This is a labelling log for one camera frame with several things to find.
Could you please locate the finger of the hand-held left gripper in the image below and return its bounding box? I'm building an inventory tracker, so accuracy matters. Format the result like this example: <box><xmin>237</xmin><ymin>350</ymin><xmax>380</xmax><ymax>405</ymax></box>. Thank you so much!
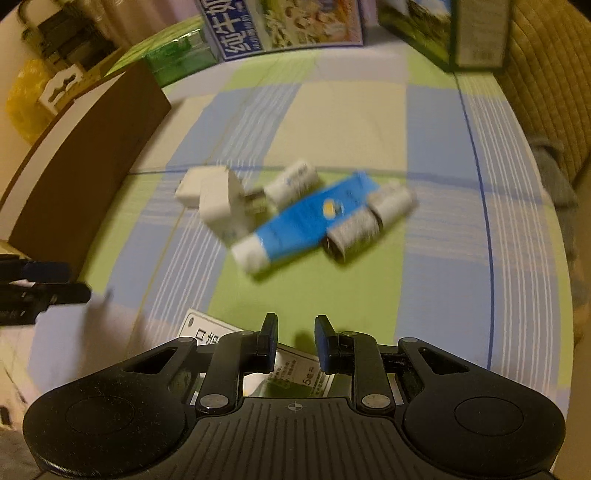
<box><xmin>0</xmin><ymin>253</ymin><xmax>71</xmax><ymax>283</ymax></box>
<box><xmin>32</xmin><ymin>282</ymin><xmax>92</xmax><ymax>306</ymax></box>

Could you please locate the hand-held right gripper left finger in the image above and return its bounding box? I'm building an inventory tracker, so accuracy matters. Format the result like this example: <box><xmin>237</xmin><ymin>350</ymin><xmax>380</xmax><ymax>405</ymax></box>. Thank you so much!
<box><xmin>122</xmin><ymin>312</ymin><xmax>280</xmax><ymax>414</ymax></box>

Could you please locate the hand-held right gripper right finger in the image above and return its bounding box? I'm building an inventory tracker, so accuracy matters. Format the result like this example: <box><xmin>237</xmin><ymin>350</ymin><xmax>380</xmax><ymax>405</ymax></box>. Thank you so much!
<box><xmin>314</xmin><ymin>315</ymin><xmax>472</xmax><ymax>411</ymax></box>

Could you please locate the green and white medicine box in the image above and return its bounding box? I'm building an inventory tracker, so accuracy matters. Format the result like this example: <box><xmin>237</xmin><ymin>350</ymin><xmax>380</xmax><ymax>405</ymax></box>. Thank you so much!
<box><xmin>178</xmin><ymin>309</ymin><xmax>333</xmax><ymax>398</ymax></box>

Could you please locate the brown cardboard box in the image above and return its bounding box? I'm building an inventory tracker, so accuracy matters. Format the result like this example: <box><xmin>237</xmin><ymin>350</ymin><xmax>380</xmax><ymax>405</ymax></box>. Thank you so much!
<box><xmin>0</xmin><ymin>60</ymin><xmax>172</xmax><ymax>268</ymax></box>

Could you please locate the blue tube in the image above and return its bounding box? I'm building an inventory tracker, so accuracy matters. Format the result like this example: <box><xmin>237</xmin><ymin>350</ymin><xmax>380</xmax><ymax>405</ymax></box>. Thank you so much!
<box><xmin>231</xmin><ymin>171</ymin><xmax>384</xmax><ymax>278</ymax></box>

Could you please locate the white bottle with barcode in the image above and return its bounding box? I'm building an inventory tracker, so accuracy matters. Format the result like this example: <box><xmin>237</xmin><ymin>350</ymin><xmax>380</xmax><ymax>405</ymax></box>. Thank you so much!
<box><xmin>264</xmin><ymin>160</ymin><xmax>322</xmax><ymax>209</ymax></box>

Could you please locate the white bottle with dark cap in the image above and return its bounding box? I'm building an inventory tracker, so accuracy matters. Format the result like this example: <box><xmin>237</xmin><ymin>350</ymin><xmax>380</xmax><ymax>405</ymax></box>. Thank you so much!
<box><xmin>322</xmin><ymin>210</ymin><xmax>385</xmax><ymax>265</ymax></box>

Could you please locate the white plug adapter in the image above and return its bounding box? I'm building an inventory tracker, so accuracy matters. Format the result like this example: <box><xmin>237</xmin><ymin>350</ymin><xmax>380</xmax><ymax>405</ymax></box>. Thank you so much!
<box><xmin>198</xmin><ymin>168</ymin><xmax>271</xmax><ymax>247</ymax></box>

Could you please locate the white charger block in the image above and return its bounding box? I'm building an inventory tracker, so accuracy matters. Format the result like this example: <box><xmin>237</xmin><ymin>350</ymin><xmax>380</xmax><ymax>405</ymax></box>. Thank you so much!
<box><xmin>174</xmin><ymin>167</ymin><xmax>229</xmax><ymax>212</ymax></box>

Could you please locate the yellow plastic bag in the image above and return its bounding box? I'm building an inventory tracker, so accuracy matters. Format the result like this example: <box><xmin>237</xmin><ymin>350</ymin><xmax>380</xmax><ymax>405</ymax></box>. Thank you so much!
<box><xmin>7</xmin><ymin>58</ymin><xmax>61</xmax><ymax>144</ymax></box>

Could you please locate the white cardboard flap with cutout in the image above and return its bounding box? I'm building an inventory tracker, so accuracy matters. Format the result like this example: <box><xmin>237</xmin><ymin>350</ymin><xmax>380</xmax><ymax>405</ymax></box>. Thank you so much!
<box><xmin>39</xmin><ymin>65</ymin><xmax>88</xmax><ymax>112</ymax></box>

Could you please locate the black crate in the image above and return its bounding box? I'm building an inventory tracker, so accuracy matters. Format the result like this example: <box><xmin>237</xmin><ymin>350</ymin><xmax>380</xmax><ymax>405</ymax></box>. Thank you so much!
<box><xmin>28</xmin><ymin>7</ymin><xmax>123</xmax><ymax>65</ymax></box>

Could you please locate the green drinks pack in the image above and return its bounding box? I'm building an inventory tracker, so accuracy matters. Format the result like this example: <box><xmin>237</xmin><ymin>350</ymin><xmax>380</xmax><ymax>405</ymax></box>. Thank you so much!
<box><xmin>106</xmin><ymin>16</ymin><xmax>220</xmax><ymax>88</ymax></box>

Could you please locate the grey cloth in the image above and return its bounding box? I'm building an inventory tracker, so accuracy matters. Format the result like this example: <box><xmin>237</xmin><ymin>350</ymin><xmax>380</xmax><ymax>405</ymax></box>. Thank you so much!
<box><xmin>526</xmin><ymin>133</ymin><xmax>581</xmax><ymax>210</ymax></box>

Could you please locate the blue milk carton box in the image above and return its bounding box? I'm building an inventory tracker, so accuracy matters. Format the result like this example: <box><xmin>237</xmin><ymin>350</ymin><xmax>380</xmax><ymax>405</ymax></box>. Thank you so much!
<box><xmin>194</xmin><ymin>0</ymin><xmax>365</xmax><ymax>63</ymax></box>

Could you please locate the green cow milk carton box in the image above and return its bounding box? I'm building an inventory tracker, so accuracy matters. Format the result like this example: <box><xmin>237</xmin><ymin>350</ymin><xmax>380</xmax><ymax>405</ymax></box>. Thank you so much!
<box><xmin>376</xmin><ymin>0</ymin><xmax>513</xmax><ymax>72</ymax></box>

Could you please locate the beige quilted chair cover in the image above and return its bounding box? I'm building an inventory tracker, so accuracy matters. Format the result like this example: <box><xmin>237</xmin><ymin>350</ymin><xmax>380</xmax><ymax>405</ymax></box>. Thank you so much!
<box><xmin>496</xmin><ymin>0</ymin><xmax>591</xmax><ymax>204</ymax></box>

